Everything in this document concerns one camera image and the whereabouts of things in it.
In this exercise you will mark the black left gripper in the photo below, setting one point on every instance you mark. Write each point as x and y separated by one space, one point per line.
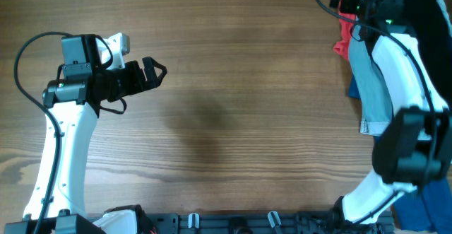
138 85

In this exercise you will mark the black shorts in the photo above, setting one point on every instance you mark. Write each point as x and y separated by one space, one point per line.
429 23

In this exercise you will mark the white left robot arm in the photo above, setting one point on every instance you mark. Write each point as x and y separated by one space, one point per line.
72 106

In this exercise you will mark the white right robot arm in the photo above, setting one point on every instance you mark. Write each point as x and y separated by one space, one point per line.
400 55

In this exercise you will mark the red garment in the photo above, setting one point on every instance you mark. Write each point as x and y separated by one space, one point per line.
341 47

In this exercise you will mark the light denim shorts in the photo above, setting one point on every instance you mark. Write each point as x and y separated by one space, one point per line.
377 110

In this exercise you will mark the blue garment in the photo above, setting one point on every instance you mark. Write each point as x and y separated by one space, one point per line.
430 211

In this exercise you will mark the black mounting rail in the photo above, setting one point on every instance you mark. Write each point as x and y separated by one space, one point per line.
303 222

